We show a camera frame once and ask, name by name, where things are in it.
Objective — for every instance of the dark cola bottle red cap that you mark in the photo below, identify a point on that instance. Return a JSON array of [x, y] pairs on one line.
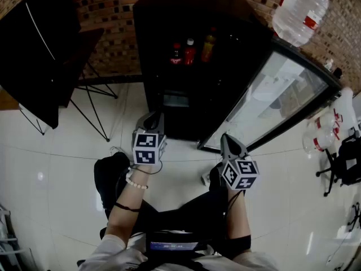
[[175, 56]]

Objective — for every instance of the black chair base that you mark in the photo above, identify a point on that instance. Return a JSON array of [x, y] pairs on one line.
[[356, 214]]

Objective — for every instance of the black refrigerator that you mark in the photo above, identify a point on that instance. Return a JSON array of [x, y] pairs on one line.
[[180, 75]]

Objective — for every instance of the black office chair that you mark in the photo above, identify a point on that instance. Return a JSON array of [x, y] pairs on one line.
[[348, 162]]

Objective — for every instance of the large clear water jug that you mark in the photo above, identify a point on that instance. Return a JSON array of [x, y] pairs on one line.
[[299, 13]]

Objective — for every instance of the white shirt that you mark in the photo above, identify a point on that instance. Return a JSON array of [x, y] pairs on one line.
[[112, 253]]

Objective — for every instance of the white sneaker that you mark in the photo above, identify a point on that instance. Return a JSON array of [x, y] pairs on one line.
[[206, 178]]

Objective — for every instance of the white metal rack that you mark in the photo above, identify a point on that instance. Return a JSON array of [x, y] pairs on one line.
[[5, 236]]

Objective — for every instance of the black trousers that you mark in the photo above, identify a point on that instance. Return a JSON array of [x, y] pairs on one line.
[[175, 213]]

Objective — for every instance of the person's left forearm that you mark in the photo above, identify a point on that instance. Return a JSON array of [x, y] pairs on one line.
[[124, 207]]

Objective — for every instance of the red bottle white cap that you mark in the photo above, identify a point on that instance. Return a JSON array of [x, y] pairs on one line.
[[190, 54]]

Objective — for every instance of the orange drink bottle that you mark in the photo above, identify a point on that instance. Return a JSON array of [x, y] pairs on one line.
[[208, 47]]

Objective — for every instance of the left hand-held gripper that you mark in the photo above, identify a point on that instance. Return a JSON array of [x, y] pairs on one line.
[[145, 148]]

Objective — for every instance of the glass refrigerator door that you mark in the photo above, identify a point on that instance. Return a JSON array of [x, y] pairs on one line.
[[282, 95]]

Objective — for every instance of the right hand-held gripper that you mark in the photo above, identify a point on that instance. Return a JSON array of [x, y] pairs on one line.
[[239, 175]]

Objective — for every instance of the black cloth covered table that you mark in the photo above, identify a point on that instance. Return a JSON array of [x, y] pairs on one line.
[[31, 52]]

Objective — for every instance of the person's right forearm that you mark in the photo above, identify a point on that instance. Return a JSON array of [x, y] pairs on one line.
[[238, 213]]

